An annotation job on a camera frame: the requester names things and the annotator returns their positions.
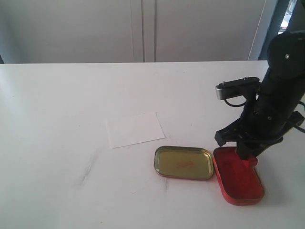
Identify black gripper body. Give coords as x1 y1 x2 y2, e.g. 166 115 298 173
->
215 95 304 149

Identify red ink pad tin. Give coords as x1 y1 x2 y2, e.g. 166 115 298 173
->
213 146 264 206

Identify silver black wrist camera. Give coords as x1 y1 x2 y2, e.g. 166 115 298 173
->
215 77 260 100

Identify grey cabinet doors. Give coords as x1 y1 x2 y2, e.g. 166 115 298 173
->
0 0 276 63

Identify gold tin lid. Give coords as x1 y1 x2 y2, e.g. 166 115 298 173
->
153 146 214 180

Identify red plastic stamp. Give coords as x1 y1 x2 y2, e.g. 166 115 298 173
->
242 155 258 167

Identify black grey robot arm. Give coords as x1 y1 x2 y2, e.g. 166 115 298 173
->
214 31 305 161

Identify white paper sheet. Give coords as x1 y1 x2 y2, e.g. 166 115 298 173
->
106 112 165 148

